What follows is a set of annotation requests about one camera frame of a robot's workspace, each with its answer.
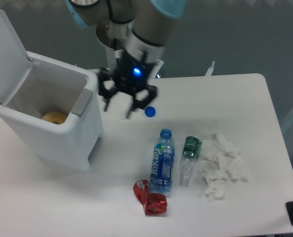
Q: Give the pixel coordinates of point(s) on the bagel inside trash can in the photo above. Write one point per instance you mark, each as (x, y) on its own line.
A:
(54, 117)

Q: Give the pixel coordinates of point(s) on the blue bottle cap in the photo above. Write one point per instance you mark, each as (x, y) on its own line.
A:
(150, 111)

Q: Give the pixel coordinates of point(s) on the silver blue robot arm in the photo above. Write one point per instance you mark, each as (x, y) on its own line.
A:
(134, 34)

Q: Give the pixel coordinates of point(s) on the crumpled red plastic wrapper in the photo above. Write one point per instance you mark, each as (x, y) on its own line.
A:
(153, 203)

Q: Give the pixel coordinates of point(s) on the white plastic trash can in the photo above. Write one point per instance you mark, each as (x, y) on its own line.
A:
(32, 85)

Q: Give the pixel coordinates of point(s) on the clear green-label plastic bottle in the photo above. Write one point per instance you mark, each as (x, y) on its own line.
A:
(190, 155)

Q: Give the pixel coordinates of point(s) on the blue plastic drink bottle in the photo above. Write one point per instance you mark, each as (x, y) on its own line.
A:
(162, 164)

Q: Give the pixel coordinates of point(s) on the crumpled white tissue lower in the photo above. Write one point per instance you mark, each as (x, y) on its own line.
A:
(215, 189)

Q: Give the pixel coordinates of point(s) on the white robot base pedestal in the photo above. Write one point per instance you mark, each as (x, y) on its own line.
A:
(112, 37)

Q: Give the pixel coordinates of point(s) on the crumpled white tissue upper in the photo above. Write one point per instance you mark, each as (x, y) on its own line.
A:
(227, 157)

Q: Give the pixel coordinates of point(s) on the white table bracket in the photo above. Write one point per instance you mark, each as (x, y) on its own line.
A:
(155, 71)

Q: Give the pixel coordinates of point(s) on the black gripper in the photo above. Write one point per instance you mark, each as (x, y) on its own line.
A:
(131, 76)

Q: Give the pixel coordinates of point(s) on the white bottle cap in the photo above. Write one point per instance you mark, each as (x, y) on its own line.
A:
(123, 116)

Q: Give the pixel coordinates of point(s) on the crumpled white tissue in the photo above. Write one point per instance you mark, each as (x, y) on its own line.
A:
(227, 157)
(215, 189)

